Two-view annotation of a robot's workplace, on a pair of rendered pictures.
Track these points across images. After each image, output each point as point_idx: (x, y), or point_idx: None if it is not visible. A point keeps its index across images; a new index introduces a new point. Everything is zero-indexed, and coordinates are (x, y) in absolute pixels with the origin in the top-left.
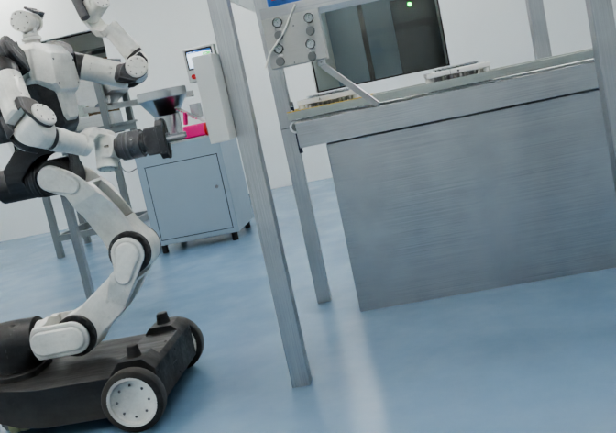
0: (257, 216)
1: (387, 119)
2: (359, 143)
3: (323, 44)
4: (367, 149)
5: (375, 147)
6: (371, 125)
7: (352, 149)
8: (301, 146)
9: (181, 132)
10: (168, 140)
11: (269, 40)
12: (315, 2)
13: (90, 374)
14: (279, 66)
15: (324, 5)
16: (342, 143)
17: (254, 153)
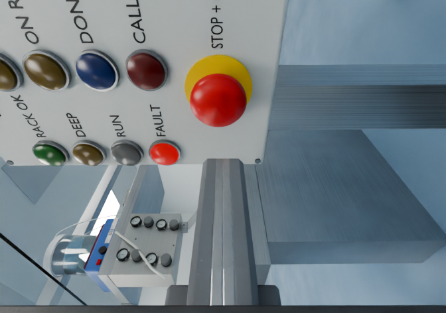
0: None
1: (248, 182)
2: (267, 211)
3: (166, 214)
4: (273, 207)
5: (271, 200)
6: (251, 193)
7: (273, 219)
8: (269, 262)
9: (203, 174)
10: (257, 291)
11: (138, 269)
12: (125, 213)
13: None
14: (171, 264)
15: (133, 206)
16: (267, 226)
17: (306, 69)
